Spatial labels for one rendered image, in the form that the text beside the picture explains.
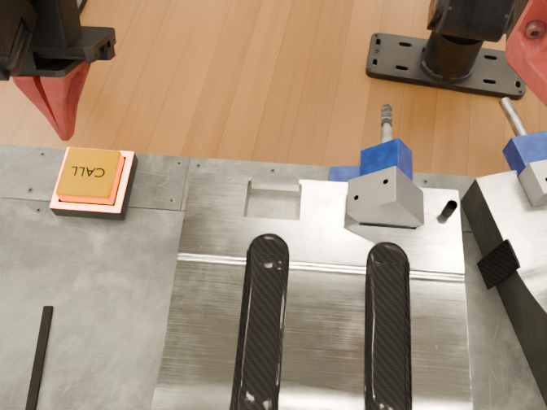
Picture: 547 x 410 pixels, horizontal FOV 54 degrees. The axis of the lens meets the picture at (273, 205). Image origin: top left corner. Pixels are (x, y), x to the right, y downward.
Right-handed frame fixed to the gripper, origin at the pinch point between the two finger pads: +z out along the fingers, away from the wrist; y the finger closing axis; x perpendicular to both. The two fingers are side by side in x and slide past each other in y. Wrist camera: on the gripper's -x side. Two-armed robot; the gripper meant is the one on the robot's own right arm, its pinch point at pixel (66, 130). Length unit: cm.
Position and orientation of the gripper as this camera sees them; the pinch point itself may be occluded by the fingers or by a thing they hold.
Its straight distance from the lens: 56.2
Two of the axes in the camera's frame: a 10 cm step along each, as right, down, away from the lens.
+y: 10.0, 0.6, -0.6
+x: 0.9, -5.3, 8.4
